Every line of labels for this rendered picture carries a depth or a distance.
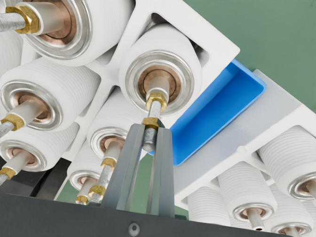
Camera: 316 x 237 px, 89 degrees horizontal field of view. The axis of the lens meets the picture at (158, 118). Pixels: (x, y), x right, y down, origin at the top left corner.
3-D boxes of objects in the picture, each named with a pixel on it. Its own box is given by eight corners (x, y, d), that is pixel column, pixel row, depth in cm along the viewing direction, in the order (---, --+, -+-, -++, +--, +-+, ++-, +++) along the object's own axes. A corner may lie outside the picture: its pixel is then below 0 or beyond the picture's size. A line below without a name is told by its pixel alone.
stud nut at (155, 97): (143, 97, 15) (141, 102, 14) (158, 88, 14) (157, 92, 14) (155, 113, 16) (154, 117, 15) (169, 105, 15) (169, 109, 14)
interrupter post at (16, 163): (19, 147, 26) (2, 163, 24) (34, 154, 27) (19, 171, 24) (16, 154, 27) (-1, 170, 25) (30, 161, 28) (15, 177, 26)
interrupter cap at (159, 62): (202, 100, 19) (203, 103, 18) (145, 120, 21) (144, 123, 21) (179, 35, 15) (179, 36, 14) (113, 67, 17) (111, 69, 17)
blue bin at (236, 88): (176, 139, 56) (177, 168, 46) (149, 124, 53) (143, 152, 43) (247, 67, 40) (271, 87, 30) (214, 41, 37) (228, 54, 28)
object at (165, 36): (195, 61, 34) (213, 106, 19) (154, 78, 36) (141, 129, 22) (179, 11, 29) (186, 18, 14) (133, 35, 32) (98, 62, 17)
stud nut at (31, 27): (33, 5, 12) (24, 5, 11) (43, 32, 13) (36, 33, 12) (8, 6, 12) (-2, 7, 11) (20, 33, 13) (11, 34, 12)
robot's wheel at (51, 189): (71, 174, 73) (42, 222, 57) (60, 169, 72) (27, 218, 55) (83, 148, 62) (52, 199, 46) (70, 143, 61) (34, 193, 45)
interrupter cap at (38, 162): (5, 130, 24) (2, 133, 24) (54, 155, 27) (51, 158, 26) (-4, 154, 28) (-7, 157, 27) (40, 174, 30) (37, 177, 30)
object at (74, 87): (94, 32, 32) (27, 56, 17) (121, 75, 37) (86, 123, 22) (59, 53, 35) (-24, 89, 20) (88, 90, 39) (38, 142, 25)
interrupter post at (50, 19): (40, -5, 14) (9, -7, 11) (68, 9, 15) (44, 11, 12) (40, 23, 15) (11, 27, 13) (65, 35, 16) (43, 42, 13)
